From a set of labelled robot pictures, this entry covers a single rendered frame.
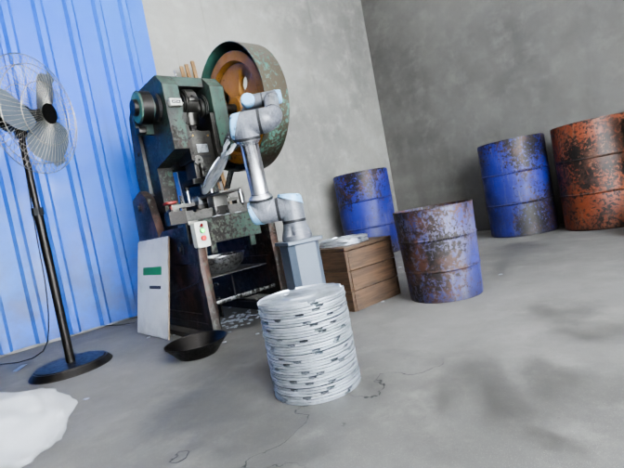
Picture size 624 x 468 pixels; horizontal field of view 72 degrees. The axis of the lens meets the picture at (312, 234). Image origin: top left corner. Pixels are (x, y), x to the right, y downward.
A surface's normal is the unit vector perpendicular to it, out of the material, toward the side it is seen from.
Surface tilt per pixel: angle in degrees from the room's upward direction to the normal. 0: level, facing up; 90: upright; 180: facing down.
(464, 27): 90
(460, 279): 92
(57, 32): 90
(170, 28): 90
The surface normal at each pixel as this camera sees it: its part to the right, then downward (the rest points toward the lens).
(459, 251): 0.27, 0.04
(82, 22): 0.64, -0.08
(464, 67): -0.74, 0.18
